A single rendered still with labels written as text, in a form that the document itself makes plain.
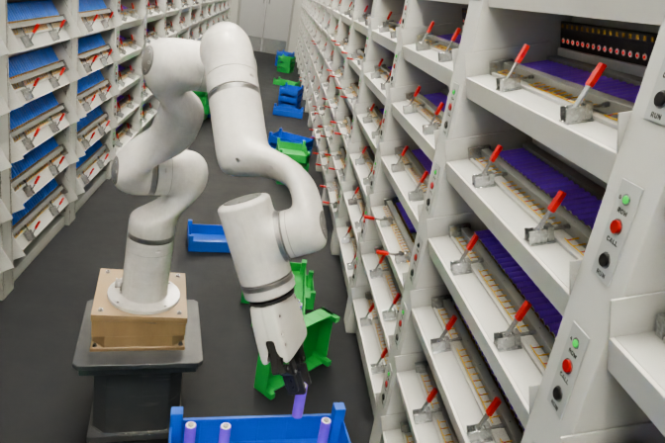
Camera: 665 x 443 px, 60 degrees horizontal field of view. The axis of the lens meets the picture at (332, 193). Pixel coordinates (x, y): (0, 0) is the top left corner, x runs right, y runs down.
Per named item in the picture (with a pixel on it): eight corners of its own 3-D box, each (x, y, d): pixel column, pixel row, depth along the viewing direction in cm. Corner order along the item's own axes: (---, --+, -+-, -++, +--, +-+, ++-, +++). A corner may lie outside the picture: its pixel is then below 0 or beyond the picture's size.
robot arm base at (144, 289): (100, 311, 147) (106, 247, 141) (113, 274, 164) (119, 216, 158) (176, 317, 151) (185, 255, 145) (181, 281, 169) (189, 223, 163)
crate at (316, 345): (253, 388, 188) (270, 400, 184) (260, 334, 182) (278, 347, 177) (314, 354, 211) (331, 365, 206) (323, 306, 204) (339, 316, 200)
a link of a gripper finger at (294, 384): (278, 357, 94) (289, 393, 96) (271, 368, 92) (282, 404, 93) (296, 355, 93) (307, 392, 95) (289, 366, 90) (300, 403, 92)
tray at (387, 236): (405, 304, 155) (402, 273, 152) (372, 218, 212) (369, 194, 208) (478, 292, 156) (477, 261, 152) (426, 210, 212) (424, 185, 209)
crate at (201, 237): (188, 251, 271) (189, 235, 268) (186, 233, 289) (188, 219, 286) (251, 253, 280) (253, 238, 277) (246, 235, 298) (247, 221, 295)
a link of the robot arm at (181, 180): (123, 224, 154) (132, 139, 146) (192, 223, 163) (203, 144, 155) (132, 245, 144) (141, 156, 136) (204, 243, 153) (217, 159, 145)
